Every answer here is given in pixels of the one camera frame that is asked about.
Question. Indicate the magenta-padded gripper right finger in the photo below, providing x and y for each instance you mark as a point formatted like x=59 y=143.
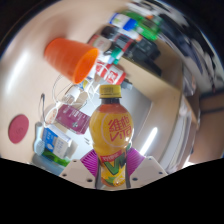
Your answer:
x=143 y=168

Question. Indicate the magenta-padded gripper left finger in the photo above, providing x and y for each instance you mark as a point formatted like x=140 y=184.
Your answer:
x=80 y=170

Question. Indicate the yellow drink bottle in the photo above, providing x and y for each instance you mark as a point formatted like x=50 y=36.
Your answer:
x=111 y=133

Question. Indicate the white tube light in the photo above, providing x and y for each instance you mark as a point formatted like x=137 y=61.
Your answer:
x=149 y=140

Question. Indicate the blue and white box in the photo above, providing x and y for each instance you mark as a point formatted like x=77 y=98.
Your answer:
x=55 y=141

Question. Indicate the magenta pouch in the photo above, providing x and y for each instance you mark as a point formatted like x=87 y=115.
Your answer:
x=71 y=119

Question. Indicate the red and white can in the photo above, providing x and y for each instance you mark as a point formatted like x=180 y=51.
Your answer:
x=110 y=72

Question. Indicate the orange plastic cup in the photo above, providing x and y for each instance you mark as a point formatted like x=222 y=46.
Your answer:
x=66 y=56

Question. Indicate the green plastic container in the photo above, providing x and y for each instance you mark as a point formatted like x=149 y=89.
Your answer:
x=148 y=30

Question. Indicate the white bottle with blue label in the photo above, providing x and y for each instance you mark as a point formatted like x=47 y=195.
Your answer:
x=121 y=21

